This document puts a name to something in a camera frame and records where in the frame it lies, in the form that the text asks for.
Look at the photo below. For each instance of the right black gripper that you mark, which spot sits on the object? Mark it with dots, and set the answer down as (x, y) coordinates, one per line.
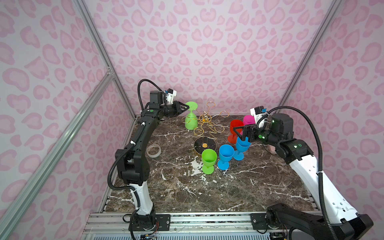
(253, 129)

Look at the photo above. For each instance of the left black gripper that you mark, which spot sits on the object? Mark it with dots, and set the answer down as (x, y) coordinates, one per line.
(176, 106)

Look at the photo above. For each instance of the blue wine glass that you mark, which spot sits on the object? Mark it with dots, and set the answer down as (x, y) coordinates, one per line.
(226, 153)
(241, 147)

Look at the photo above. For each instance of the red wine glass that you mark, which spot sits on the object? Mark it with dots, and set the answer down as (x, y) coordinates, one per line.
(235, 127)

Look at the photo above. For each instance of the magenta wine glass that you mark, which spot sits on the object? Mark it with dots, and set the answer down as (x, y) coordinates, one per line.
(249, 120)

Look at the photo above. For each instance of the green wine glass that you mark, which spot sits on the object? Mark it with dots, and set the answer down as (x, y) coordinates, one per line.
(191, 120)
(209, 158)

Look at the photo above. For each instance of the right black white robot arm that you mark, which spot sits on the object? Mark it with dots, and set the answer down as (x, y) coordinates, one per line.
(339, 219)

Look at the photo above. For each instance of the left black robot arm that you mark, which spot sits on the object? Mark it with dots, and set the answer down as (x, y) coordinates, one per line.
(131, 169)

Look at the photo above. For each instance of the pink rectangular block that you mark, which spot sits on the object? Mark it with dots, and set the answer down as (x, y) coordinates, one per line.
(272, 150)

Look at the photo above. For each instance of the clear tape roll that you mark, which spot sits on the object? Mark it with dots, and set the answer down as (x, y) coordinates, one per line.
(154, 151)

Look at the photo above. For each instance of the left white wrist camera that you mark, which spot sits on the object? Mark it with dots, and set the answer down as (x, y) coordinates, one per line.
(170, 94)

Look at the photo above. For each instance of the gold wire glass rack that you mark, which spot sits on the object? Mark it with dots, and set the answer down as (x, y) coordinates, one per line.
(207, 129)

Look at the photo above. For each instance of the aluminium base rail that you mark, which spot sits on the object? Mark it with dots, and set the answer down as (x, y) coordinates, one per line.
(188, 226)

